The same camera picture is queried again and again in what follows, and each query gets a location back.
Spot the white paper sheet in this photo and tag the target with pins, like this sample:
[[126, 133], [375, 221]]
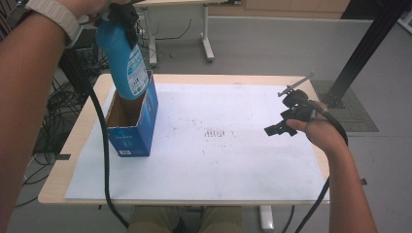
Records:
[[226, 161]]

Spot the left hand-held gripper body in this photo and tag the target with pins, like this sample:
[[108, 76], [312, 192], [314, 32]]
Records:
[[124, 13]]

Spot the black tape piece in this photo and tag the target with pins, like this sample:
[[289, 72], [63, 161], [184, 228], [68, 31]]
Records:
[[363, 181], [63, 157]]

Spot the blue cardboard box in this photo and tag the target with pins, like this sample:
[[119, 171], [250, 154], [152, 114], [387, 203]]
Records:
[[136, 139]]

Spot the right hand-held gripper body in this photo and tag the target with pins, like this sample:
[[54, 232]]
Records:
[[299, 105]]

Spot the white desk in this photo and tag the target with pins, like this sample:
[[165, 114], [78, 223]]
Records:
[[205, 32]]

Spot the blue plastic bottle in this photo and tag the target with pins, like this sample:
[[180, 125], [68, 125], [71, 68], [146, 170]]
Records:
[[116, 64]]

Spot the person's right leg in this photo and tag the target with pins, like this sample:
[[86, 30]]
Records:
[[220, 220]]

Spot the person's leg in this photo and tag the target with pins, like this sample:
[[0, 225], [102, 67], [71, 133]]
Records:
[[220, 220], [152, 220]]

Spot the light wooden cabinet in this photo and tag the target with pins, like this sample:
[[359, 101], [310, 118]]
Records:
[[278, 8]]

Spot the black metal stand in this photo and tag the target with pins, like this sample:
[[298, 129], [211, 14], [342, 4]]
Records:
[[366, 45], [73, 71]]

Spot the person's left leg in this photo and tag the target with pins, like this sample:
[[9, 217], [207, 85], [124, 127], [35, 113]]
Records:
[[152, 220]]

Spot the person's right hand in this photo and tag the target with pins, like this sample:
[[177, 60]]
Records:
[[324, 132]]

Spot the person's left hand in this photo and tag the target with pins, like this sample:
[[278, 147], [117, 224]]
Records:
[[90, 6]]

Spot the white table leg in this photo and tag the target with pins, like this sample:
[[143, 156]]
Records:
[[266, 218]]

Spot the dark floor mat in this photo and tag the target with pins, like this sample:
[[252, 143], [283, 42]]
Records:
[[356, 113]]

